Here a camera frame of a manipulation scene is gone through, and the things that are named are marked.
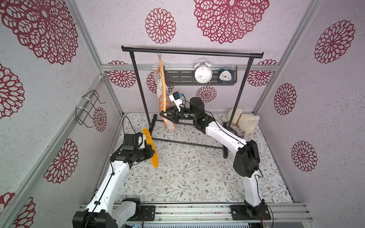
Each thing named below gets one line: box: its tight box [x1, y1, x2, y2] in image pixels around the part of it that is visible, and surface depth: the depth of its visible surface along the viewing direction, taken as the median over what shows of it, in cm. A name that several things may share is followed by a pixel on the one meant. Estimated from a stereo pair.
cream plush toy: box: [221, 108, 261, 135], surface depth 106 cm
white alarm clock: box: [193, 57, 213, 85], surface depth 89 cm
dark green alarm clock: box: [217, 66, 233, 85], surface depth 92 cm
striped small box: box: [230, 122, 245, 139], surface depth 108 cm
